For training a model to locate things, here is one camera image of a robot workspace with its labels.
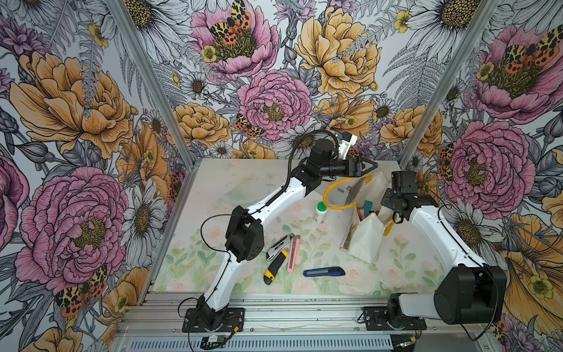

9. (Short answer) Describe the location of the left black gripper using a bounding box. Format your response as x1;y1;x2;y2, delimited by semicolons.
320;155;378;177

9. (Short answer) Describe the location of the teal utility knife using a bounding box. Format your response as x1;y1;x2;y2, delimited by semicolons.
363;200;373;218

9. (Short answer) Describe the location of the white pouch with yellow handles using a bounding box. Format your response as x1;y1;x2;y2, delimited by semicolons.
323;170;391;265

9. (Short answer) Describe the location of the blue utility knife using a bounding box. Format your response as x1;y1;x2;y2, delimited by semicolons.
303;266;346;278

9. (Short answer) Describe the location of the silver black utility knife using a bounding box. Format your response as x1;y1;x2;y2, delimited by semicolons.
266;233;294;262

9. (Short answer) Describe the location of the black yellow utility knife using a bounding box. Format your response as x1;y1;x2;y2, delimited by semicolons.
263;249;288;285

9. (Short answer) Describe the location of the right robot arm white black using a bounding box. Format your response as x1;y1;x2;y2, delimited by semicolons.
381;171;507;328

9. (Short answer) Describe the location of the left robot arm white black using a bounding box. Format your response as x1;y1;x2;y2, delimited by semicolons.
195;136;378;331

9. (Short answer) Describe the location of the white bottle green cap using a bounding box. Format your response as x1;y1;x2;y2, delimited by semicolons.
315;202;328;224

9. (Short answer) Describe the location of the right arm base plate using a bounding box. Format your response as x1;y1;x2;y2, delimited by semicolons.
362;307;427;331

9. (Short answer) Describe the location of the aluminium front rail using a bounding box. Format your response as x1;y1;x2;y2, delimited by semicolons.
111;292;501;351

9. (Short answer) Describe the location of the left corner aluminium post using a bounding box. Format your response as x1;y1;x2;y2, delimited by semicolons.
108;1;195;171

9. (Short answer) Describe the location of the corner aluminium post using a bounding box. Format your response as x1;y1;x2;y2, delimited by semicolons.
108;1;195;171
399;0;499;167

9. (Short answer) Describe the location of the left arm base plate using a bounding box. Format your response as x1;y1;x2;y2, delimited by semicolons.
182;307;246;333

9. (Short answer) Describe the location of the right corner aluminium post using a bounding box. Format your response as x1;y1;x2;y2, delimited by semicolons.
399;0;499;167

